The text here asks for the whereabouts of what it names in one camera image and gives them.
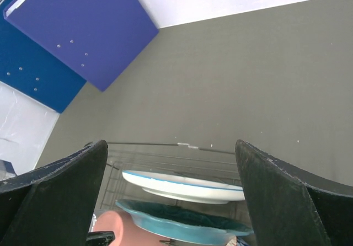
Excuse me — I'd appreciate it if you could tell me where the pink plastic cup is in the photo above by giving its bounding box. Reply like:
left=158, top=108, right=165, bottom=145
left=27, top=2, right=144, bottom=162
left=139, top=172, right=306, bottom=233
left=92, top=210, right=170, bottom=246

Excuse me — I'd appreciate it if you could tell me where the teal plate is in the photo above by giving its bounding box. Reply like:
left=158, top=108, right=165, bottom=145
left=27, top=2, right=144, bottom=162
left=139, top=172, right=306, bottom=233
left=115, top=199, right=253, bottom=245

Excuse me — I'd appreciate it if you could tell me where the black wire dish rack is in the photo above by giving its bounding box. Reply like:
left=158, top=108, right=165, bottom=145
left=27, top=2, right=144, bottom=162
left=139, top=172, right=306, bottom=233
left=82, top=141, right=249, bottom=246

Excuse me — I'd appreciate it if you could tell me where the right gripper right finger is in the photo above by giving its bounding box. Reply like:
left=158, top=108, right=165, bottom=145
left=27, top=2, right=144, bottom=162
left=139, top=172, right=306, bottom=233
left=235, top=140, right=352, bottom=245

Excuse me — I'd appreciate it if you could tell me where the purple ring binder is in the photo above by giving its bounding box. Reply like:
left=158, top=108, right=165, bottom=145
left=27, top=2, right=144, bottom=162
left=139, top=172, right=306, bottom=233
left=3, top=0, right=158, bottom=91

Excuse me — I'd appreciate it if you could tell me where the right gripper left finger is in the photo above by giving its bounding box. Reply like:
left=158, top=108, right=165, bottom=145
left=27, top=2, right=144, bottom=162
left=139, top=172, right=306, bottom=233
left=1, top=140, right=108, bottom=245

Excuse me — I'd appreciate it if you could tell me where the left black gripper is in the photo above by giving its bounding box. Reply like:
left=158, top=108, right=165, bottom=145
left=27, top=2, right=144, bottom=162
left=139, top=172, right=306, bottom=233
left=85, top=231, right=115, bottom=246

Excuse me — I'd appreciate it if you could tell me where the white plate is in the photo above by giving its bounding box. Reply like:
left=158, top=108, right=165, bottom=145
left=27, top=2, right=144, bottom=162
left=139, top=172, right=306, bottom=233
left=122, top=170, right=245, bottom=205

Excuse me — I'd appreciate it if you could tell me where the blue ring binder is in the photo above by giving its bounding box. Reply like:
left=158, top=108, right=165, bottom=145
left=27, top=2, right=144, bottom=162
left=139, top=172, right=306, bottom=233
left=1, top=15, right=86, bottom=113

